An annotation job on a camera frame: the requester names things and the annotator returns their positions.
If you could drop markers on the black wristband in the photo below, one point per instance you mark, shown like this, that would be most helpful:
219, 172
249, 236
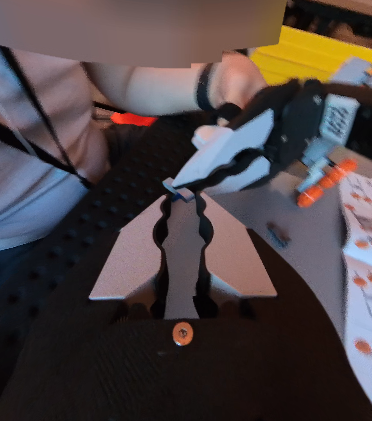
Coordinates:
202, 93

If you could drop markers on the person's left hand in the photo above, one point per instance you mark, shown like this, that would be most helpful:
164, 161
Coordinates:
238, 82

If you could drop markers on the person's light shirt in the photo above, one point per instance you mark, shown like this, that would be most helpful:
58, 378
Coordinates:
8, 190

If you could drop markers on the small grey blue building piece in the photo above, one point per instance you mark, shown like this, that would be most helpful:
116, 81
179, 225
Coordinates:
181, 194

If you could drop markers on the white instruction sheet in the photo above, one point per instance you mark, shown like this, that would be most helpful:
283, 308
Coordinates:
370, 296

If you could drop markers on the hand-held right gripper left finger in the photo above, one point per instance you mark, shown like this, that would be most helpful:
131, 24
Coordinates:
130, 259

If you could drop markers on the small dark building piece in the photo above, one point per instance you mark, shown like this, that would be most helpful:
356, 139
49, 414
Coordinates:
278, 235

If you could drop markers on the yellow plastic bin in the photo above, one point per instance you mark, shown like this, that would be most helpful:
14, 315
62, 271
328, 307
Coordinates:
291, 52

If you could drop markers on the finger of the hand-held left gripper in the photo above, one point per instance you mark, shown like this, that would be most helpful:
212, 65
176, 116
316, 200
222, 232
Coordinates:
225, 148
251, 174

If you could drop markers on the black perforated panel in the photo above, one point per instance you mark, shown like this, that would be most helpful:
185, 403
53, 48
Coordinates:
107, 210

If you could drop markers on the person's left forearm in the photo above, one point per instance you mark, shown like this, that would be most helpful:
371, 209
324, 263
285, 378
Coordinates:
146, 88

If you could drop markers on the grey orange building-block model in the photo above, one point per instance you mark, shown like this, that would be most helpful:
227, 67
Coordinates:
314, 176

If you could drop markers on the grey desk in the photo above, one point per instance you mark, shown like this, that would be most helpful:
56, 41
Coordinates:
304, 279

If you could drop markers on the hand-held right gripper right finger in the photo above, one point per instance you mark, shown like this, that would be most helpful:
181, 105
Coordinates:
235, 259

